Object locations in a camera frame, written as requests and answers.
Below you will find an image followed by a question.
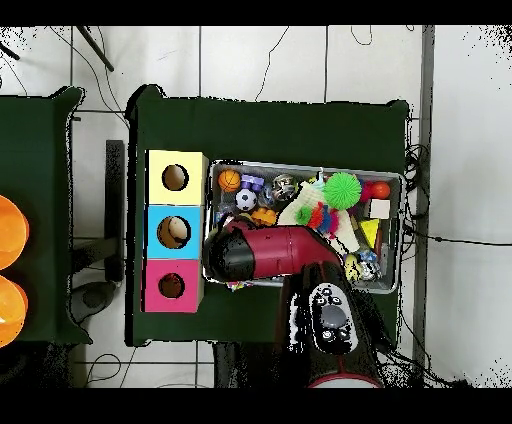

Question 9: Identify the black rod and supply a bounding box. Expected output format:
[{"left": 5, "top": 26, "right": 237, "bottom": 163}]
[
  {"left": 0, "top": 41, "right": 21, "bottom": 62},
  {"left": 75, "top": 26, "right": 116, "bottom": 73}
]

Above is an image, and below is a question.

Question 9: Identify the orange basketball toy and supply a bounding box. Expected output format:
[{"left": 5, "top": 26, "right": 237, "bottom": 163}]
[{"left": 218, "top": 169, "right": 243, "bottom": 194}]

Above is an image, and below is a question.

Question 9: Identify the cream yellow cloth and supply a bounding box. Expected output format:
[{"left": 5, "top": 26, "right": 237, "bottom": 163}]
[{"left": 278, "top": 182, "right": 361, "bottom": 256}]

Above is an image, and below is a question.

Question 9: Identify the orange plastic toy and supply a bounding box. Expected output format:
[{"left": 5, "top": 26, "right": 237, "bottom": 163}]
[{"left": 251, "top": 207, "right": 279, "bottom": 227}]

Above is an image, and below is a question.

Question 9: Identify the clear mesh bin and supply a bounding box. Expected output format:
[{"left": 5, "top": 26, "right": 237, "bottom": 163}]
[{"left": 203, "top": 162, "right": 404, "bottom": 296}]

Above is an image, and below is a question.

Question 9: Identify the dark green table cloth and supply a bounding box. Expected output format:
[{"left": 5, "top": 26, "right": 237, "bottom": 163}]
[{"left": 126, "top": 83, "right": 411, "bottom": 353}]

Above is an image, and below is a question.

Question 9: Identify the grey floor stand base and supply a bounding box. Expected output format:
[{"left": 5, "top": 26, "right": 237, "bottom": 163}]
[{"left": 70, "top": 238, "right": 119, "bottom": 325}]

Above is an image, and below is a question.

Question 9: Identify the black upright panel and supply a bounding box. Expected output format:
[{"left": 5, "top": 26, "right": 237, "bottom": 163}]
[{"left": 105, "top": 139, "right": 126, "bottom": 283}]

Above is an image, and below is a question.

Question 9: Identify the green spiky ball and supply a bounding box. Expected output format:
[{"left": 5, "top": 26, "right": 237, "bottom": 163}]
[{"left": 323, "top": 171, "right": 363, "bottom": 211}]

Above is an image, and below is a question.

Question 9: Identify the dark green covered side table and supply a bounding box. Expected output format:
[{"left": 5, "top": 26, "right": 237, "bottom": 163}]
[{"left": 0, "top": 86, "right": 85, "bottom": 345}]

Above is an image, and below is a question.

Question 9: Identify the small orange ball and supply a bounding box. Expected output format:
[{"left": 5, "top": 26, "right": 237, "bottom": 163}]
[{"left": 371, "top": 181, "right": 393, "bottom": 201}]

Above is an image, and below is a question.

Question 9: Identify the orange round bowl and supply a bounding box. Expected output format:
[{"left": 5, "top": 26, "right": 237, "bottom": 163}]
[
  {"left": 0, "top": 195, "right": 31, "bottom": 271},
  {"left": 0, "top": 275, "right": 29, "bottom": 349}
]

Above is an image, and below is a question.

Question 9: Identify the wooden box with three holes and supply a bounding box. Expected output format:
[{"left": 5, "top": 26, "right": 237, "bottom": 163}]
[{"left": 142, "top": 148, "right": 211, "bottom": 314}]

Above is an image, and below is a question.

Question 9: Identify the plain wooden block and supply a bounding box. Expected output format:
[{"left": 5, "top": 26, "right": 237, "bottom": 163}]
[{"left": 368, "top": 199, "right": 392, "bottom": 221}]

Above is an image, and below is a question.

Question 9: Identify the black and white soccer ball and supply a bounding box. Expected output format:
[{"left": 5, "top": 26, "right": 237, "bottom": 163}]
[{"left": 235, "top": 188, "right": 259, "bottom": 213}]

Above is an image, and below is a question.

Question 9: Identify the yellow triangular block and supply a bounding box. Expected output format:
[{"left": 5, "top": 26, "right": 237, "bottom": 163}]
[{"left": 359, "top": 218, "right": 382, "bottom": 249}]

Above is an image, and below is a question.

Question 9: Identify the multicolour spiky caterpillar toy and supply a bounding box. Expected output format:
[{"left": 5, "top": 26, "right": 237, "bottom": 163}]
[{"left": 293, "top": 201, "right": 341, "bottom": 237}]

